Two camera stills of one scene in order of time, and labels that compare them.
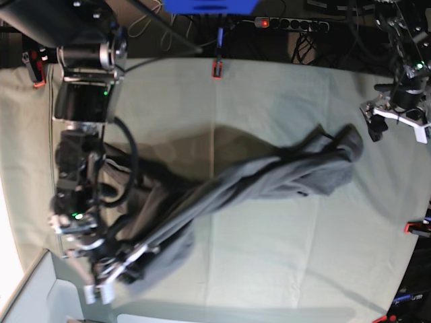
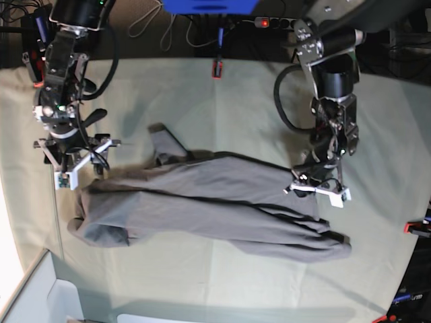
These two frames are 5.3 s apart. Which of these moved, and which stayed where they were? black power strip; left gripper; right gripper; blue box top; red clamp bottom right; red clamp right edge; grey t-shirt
Moved: left gripper; right gripper; grey t-shirt
Stayed: blue box top; red clamp bottom right; red clamp right edge; black power strip
